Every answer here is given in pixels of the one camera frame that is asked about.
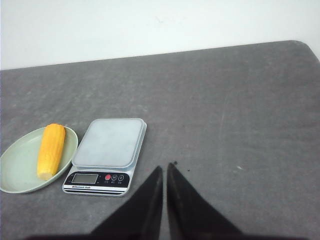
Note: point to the silver digital kitchen scale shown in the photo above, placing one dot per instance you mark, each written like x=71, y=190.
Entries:
x=105, y=160

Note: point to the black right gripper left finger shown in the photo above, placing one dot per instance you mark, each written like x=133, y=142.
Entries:
x=140, y=217

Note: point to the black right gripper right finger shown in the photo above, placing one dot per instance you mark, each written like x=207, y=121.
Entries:
x=190, y=216

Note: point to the yellow corn cob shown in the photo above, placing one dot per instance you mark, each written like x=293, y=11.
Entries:
x=50, y=151

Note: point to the light green plate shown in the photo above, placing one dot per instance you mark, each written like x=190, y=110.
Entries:
x=18, y=164

